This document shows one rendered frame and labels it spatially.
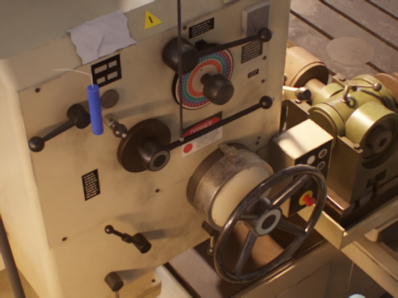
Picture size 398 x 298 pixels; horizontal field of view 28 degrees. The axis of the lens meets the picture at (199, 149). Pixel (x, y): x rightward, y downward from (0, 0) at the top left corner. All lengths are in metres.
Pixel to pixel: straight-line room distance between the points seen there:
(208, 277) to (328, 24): 1.19
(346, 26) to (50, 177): 1.85
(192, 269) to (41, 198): 1.12
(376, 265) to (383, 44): 0.93
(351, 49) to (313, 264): 0.87
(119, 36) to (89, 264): 0.66
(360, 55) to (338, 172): 0.78
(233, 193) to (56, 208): 0.47
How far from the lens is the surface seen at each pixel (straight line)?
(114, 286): 2.15
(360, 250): 2.87
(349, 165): 2.48
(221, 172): 2.05
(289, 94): 2.23
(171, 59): 1.76
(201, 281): 2.82
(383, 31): 3.35
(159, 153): 1.85
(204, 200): 2.08
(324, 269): 3.12
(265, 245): 2.93
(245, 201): 1.91
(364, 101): 2.53
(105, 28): 1.71
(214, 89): 1.83
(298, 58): 2.64
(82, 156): 1.82
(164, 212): 2.14
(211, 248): 2.34
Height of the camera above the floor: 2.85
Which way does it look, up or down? 43 degrees down
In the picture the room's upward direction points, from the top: straight up
